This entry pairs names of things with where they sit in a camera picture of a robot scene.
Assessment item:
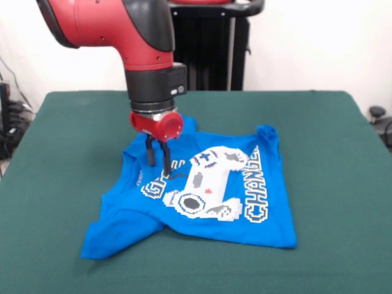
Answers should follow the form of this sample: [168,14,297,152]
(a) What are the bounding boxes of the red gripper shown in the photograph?
[129,110,185,176]

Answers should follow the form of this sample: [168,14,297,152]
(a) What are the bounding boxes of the thin grey cable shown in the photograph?
[0,56,34,111]

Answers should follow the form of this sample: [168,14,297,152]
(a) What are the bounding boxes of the black electronics box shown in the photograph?
[0,81,13,134]

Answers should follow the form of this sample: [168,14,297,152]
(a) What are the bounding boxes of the blue t-shirt with white print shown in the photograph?
[80,115,299,260]

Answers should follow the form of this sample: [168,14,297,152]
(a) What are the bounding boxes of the black cable tangle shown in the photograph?
[0,100,36,160]

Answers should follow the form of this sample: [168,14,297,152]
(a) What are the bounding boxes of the dark green table cloth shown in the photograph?
[0,90,392,294]

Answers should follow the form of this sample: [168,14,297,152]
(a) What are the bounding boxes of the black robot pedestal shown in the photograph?
[168,0,265,92]

